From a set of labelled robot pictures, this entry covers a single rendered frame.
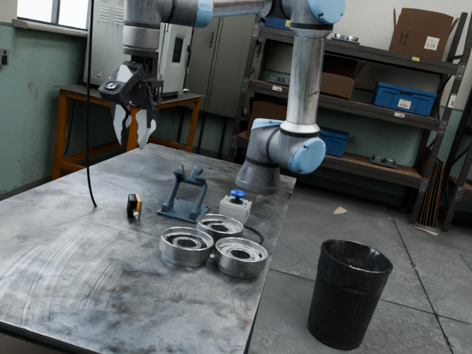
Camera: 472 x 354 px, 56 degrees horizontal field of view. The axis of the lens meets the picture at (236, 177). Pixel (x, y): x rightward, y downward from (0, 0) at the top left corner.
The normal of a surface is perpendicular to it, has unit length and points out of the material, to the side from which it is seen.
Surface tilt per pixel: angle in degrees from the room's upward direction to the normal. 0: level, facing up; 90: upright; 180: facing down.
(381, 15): 90
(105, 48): 90
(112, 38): 90
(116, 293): 0
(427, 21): 91
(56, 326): 0
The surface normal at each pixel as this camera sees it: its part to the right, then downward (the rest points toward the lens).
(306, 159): 0.58, 0.44
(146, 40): 0.45, 0.32
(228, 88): -0.20, 0.22
